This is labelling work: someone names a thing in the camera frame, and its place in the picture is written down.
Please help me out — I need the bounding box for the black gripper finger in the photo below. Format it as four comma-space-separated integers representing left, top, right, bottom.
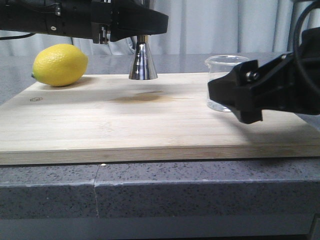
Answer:
109, 0, 169, 42

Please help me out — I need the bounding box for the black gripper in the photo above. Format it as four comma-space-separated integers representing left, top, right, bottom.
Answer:
207, 27, 320, 124
0, 0, 112, 45

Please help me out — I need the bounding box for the clear glass beaker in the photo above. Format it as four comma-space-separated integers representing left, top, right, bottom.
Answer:
204, 54, 250, 113

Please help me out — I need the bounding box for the steel double jigger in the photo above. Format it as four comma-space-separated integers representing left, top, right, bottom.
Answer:
129, 35, 158, 81

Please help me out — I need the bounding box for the yellow lemon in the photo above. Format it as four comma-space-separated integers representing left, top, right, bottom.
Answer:
32, 43, 89, 87

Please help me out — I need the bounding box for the grey curtain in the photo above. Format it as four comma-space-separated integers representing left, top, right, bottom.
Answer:
0, 0, 310, 57

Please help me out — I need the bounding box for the wooden cutting board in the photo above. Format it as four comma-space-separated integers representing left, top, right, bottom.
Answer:
0, 73, 320, 165

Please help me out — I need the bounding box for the black cable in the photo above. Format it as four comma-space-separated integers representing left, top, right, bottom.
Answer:
292, 0, 320, 83

